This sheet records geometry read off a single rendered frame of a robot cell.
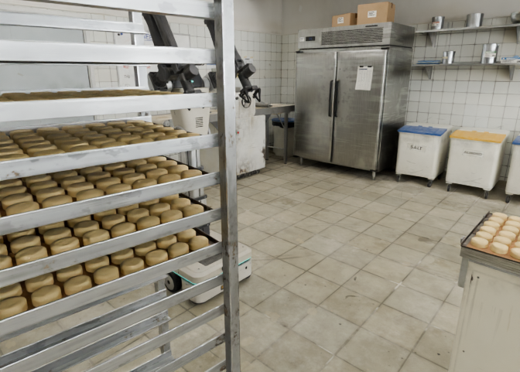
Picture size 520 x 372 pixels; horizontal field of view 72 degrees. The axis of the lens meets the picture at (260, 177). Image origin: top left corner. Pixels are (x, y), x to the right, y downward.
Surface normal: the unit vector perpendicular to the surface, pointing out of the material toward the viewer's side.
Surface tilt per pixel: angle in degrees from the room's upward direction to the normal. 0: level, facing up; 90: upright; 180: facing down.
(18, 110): 90
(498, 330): 90
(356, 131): 90
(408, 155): 88
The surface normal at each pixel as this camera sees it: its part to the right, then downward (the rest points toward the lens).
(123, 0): 0.65, 0.22
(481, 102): -0.67, 0.21
